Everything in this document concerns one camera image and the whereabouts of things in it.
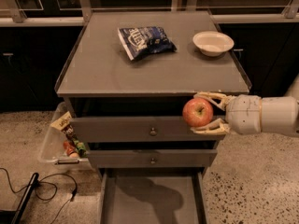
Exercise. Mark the bottom grey drawer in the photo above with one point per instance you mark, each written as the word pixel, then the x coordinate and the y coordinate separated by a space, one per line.
pixel 152 196

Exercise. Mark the grey drawer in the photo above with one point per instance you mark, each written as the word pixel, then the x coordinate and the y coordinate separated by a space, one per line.
pixel 136 129
pixel 152 158
pixel 152 196

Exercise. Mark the snack packet in bin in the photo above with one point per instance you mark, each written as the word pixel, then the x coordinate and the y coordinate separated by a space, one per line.
pixel 63 125

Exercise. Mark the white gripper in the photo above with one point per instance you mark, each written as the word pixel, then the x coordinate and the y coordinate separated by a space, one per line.
pixel 244 113

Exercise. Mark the top grey drawer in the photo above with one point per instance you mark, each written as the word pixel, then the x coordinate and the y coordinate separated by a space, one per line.
pixel 136 129

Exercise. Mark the white bowl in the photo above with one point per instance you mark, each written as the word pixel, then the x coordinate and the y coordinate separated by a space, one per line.
pixel 213 44

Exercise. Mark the grey drawer cabinet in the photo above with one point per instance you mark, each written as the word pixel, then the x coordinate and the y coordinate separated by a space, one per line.
pixel 101 81

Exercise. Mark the blue chip bag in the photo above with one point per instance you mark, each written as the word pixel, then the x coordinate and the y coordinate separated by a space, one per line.
pixel 139 42

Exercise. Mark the red apple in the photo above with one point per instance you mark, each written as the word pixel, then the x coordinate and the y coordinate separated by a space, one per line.
pixel 197 112

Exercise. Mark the middle grey drawer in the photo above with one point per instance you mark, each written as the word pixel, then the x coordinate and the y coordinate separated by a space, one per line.
pixel 152 158

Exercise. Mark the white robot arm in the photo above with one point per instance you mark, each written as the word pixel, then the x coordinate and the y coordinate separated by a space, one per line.
pixel 278 115

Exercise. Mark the clear plastic bin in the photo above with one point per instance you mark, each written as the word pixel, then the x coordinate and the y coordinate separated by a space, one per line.
pixel 52 150

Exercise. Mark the black device on floor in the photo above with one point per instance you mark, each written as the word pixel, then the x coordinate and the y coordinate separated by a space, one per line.
pixel 14 216

